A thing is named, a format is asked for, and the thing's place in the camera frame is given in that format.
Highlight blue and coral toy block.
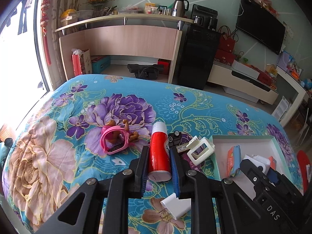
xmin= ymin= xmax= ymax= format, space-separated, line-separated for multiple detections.
xmin=226 ymin=145 xmax=241 ymax=177

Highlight white charger with cable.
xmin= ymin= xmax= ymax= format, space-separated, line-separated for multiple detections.
xmin=160 ymin=193 xmax=191 ymax=220

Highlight pink watch with bear toy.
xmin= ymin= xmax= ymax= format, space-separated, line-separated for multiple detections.
xmin=99 ymin=119 xmax=139 ymax=155

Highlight red white Lion bottle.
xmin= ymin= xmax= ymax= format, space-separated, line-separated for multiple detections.
xmin=148 ymin=121 xmax=171 ymax=182

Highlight cream plastic hair clip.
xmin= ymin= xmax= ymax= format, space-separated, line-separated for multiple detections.
xmin=188 ymin=136 xmax=215 ymax=161

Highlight white tray with green rim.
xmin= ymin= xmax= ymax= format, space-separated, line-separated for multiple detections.
xmin=209 ymin=135 xmax=303 ymax=192

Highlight floral blue table cloth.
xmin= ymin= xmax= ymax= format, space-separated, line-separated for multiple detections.
xmin=1 ymin=74 xmax=298 ymax=233

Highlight black toy car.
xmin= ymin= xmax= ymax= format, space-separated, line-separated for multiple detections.
xmin=168 ymin=130 xmax=182 ymax=148

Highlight cream TV stand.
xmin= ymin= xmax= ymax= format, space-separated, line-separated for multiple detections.
xmin=208 ymin=62 xmax=279 ymax=105

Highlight teal storage box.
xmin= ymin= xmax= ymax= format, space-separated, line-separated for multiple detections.
xmin=91 ymin=56 xmax=111 ymax=74

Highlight black bag under desk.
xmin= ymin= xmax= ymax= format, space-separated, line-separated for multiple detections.
xmin=127 ymin=64 xmax=163 ymax=80

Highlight red gift bag on floor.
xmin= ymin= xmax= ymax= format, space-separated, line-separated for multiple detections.
xmin=72 ymin=49 xmax=93 ymax=76

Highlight red gift bags on stand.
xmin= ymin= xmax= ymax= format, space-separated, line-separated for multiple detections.
xmin=214 ymin=25 xmax=236 ymax=66

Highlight black water dispenser cabinet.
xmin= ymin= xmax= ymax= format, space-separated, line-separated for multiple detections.
xmin=177 ymin=4 xmax=221 ymax=90

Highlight wooden curved desk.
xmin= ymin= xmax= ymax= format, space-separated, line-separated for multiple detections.
xmin=55 ymin=14 xmax=193 ymax=83

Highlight yellow domed container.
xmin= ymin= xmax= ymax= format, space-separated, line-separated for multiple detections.
xmin=60 ymin=9 xmax=78 ymax=27

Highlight orange flower vase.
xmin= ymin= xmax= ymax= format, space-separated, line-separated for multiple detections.
xmin=87 ymin=0 xmax=114 ymax=18

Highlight red hanging knot decoration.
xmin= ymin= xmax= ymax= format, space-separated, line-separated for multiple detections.
xmin=40 ymin=0 xmax=51 ymax=66

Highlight beige patterned curtain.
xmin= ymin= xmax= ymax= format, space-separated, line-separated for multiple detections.
xmin=47 ymin=0 xmax=83 ymax=84

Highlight steel thermos jug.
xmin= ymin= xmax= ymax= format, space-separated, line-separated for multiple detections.
xmin=172 ymin=0 xmax=189 ymax=18

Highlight wall mounted black television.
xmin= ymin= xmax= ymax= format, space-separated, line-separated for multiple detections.
xmin=236 ymin=0 xmax=285 ymax=54

